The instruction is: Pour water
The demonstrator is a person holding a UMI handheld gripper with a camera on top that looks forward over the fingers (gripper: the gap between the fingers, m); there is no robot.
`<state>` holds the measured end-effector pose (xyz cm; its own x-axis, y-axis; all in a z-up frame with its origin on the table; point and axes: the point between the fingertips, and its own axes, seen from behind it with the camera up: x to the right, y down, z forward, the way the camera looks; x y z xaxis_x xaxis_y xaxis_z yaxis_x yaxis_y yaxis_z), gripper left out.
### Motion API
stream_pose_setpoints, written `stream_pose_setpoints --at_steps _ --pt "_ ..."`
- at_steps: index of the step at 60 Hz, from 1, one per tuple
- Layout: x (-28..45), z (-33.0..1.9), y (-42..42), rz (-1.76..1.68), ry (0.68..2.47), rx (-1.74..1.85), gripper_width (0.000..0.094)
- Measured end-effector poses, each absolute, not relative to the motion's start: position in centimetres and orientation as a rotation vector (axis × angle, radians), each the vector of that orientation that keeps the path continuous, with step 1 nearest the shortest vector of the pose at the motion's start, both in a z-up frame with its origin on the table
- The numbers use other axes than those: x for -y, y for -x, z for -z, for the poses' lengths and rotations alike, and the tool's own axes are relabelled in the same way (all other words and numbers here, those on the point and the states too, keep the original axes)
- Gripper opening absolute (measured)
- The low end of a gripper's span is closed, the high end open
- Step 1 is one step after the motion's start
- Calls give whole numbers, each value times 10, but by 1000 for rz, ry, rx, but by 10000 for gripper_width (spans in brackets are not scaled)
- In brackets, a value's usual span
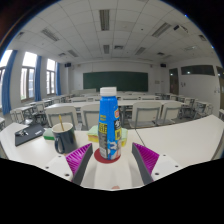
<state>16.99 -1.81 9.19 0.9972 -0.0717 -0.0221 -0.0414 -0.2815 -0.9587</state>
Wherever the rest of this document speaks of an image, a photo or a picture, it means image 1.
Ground flat round red coaster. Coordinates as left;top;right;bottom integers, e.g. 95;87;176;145
93;147;122;165

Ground white classroom chairs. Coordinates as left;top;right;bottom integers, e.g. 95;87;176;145
9;94;214;132

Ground classroom windows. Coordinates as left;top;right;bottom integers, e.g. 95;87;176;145
0;49;57;102

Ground blue window curtains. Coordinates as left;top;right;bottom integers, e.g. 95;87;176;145
1;49;63;116

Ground ceiling light panels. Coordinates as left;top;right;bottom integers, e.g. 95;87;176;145
14;8;208;58

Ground dark green chalkboard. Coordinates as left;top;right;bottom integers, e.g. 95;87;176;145
82;70;150;93

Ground white classroom desks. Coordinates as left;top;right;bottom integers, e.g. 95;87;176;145
9;87;224;116

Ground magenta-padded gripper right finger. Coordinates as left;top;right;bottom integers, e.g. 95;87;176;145
131;142;183;186

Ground dark brown door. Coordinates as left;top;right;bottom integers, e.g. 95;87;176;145
168;67;180;96

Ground black laptop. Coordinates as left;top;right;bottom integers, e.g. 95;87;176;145
14;123;46;147

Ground blue drink bottle white cap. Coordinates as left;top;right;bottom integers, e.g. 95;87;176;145
97;86;123;161

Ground yellow green cloth pack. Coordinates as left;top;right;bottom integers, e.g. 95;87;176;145
87;126;129;148

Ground ceiling projector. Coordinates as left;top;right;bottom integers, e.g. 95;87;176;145
172;24;190;35

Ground green sponge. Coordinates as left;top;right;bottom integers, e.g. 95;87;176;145
42;128;56;141

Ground wooden stick in mug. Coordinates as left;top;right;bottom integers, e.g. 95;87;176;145
58;114;65;132

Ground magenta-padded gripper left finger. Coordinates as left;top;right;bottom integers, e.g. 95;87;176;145
44;142;94;186

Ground dark blue mug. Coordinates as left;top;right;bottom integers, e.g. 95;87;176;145
51;122;79;155

